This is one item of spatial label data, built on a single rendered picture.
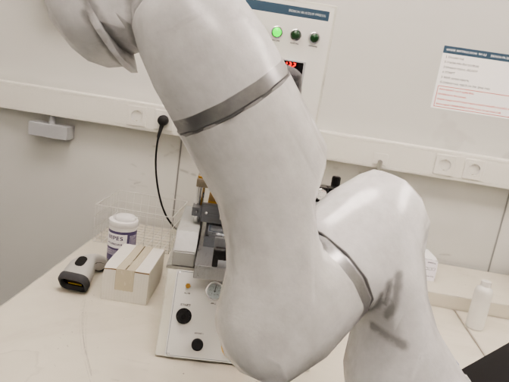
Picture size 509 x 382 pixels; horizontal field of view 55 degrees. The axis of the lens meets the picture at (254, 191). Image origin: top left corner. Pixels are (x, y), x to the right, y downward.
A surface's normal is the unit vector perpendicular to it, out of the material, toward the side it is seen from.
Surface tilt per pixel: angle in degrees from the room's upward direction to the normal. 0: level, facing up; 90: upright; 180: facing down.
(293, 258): 83
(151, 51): 110
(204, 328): 65
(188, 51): 97
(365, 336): 71
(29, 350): 0
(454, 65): 90
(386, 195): 33
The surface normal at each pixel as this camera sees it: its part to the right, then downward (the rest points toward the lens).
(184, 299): 0.10, -0.19
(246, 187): -0.23, 0.48
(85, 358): 0.15, -0.96
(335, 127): -0.10, 0.22
